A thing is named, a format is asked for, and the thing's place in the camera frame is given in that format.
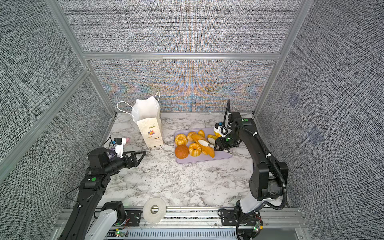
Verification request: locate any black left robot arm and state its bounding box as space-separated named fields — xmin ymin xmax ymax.
xmin=59 ymin=147 xmax=147 ymax=240

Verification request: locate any long orange fake baguette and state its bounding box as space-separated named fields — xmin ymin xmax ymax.
xmin=198 ymin=130 xmax=206 ymax=138

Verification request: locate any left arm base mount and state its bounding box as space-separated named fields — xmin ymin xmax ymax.
xmin=99 ymin=201 xmax=143 ymax=228

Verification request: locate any pale yellow fake bun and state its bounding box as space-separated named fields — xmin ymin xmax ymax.
xmin=187 ymin=132 xmax=196 ymax=142

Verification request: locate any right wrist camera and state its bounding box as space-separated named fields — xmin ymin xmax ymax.
xmin=214 ymin=122 xmax=232 ymax=138

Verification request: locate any orange brown fake bread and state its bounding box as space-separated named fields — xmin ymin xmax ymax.
xmin=175 ymin=145 xmax=189 ymax=159

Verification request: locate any aluminium front rail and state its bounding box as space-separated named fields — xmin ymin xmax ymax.
xmin=51 ymin=207 xmax=311 ymax=240

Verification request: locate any yellow bundt fake bread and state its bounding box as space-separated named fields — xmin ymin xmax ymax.
xmin=175 ymin=134 xmax=188 ymax=146

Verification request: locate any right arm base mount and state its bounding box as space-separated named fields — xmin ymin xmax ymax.
xmin=218 ymin=201 xmax=264 ymax=240

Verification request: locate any white tape roll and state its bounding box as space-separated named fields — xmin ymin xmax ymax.
xmin=143 ymin=198 xmax=167 ymax=224

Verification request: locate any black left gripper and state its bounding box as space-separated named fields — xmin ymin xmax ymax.
xmin=105 ymin=150 xmax=146 ymax=176

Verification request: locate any lilac plastic tray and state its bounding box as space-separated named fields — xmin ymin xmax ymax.
xmin=174 ymin=127 xmax=232 ymax=164

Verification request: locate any purple toy garden fork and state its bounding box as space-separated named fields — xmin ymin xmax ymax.
xmin=107 ymin=137 xmax=132 ymax=157

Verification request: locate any white printed paper bag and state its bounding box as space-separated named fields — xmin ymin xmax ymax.
xmin=116 ymin=92 xmax=164 ymax=148

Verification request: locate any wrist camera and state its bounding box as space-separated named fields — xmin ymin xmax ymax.
xmin=214 ymin=122 xmax=232 ymax=138
xmin=112 ymin=137 xmax=127 ymax=159

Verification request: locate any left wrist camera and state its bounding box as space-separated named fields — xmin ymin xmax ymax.
xmin=112 ymin=137 xmax=127 ymax=159

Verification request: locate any large golden fake loaf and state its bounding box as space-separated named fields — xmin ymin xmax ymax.
xmin=191 ymin=134 xmax=215 ymax=158

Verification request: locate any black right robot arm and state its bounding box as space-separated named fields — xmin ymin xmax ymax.
xmin=203 ymin=110 xmax=289 ymax=214

